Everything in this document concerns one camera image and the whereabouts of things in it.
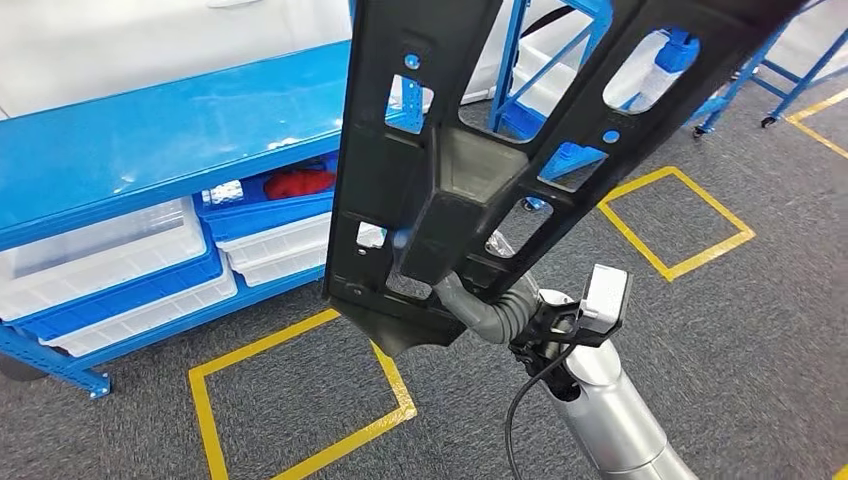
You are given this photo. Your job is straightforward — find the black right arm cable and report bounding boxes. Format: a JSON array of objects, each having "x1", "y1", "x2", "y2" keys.
[{"x1": 503, "y1": 344, "x2": 578, "y2": 480}]

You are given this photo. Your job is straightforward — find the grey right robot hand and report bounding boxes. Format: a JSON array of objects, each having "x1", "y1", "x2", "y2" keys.
[{"x1": 485, "y1": 230, "x2": 518, "y2": 261}]

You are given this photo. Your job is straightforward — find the red object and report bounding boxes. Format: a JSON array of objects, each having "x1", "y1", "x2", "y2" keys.
[{"x1": 263, "y1": 168, "x2": 338, "y2": 201}]

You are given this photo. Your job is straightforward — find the blue metal shelf rack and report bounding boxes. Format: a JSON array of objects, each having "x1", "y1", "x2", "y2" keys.
[
  {"x1": 486, "y1": 0, "x2": 848, "y2": 213},
  {"x1": 0, "y1": 0, "x2": 439, "y2": 400}
]

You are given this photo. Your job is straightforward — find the white car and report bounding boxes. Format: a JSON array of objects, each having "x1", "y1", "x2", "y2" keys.
[{"x1": 0, "y1": 0, "x2": 505, "y2": 121}]

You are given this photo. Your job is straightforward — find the white plastic tray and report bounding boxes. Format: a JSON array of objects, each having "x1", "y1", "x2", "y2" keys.
[
  {"x1": 0, "y1": 197, "x2": 208, "y2": 324},
  {"x1": 235, "y1": 245, "x2": 331, "y2": 288},
  {"x1": 217, "y1": 211, "x2": 334, "y2": 270},
  {"x1": 39, "y1": 254, "x2": 238, "y2": 359},
  {"x1": 513, "y1": 0, "x2": 672, "y2": 117}
]

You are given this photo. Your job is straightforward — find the clear plastic bag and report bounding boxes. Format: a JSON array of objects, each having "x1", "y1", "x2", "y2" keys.
[{"x1": 200, "y1": 178, "x2": 246, "y2": 207}]

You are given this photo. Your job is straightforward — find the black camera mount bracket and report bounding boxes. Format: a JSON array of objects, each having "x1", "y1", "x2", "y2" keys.
[{"x1": 508, "y1": 291, "x2": 601, "y2": 402}]

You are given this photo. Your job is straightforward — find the yellow floor tape square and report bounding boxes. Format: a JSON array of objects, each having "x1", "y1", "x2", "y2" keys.
[
  {"x1": 188, "y1": 307, "x2": 419, "y2": 480},
  {"x1": 596, "y1": 165, "x2": 758, "y2": 284}
]

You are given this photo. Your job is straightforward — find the black plastic plate frame part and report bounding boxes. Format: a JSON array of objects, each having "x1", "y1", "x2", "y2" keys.
[{"x1": 322, "y1": 0, "x2": 816, "y2": 359}]

